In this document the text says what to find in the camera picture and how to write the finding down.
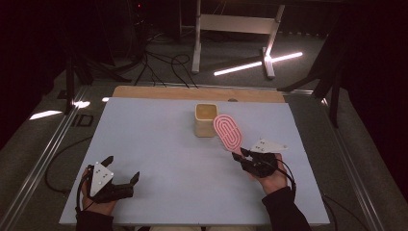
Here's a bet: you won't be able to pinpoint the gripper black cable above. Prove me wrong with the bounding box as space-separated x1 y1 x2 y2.
75 165 94 216
262 158 298 200

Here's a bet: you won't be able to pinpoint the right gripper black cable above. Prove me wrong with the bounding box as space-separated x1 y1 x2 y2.
262 158 298 200

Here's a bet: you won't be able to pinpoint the white desk frame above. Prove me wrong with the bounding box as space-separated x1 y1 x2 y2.
191 0 286 80

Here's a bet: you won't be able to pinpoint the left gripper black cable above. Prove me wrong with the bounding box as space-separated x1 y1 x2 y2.
75 165 94 216

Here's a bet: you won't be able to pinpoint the black looped cable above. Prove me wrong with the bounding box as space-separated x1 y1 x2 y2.
44 136 94 195

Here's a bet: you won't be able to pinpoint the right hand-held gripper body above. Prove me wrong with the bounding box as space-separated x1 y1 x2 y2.
240 138 289 179

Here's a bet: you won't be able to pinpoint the person's right hand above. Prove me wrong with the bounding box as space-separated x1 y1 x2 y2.
252 152 289 196

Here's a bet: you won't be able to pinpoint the thin black cable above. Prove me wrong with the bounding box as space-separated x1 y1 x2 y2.
322 194 370 231

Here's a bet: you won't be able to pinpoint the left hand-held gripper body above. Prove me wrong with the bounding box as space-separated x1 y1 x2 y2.
84 161 136 205

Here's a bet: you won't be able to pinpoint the black tripod stand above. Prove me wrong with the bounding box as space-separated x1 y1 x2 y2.
63 47 133 116

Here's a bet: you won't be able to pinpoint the black floor cables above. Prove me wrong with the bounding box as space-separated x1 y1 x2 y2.
134 50 200 89

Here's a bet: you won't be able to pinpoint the pink hairbrush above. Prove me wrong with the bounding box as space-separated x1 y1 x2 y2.
213 114 244 155

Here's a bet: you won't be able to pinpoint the black angled stand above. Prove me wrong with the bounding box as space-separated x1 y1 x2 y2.
276 32 344 128

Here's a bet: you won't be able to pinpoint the pale blue table mat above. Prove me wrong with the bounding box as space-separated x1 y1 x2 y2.
59 96 331 226

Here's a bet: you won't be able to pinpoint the beige square cup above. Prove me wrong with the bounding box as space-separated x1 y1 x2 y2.
193 102 220 139

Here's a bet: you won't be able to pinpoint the person's left hand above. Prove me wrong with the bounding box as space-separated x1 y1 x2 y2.
80 167 118 217

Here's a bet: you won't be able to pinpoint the aluminium rail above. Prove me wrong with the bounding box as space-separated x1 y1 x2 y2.
321 96 384 231
0 85 90 231

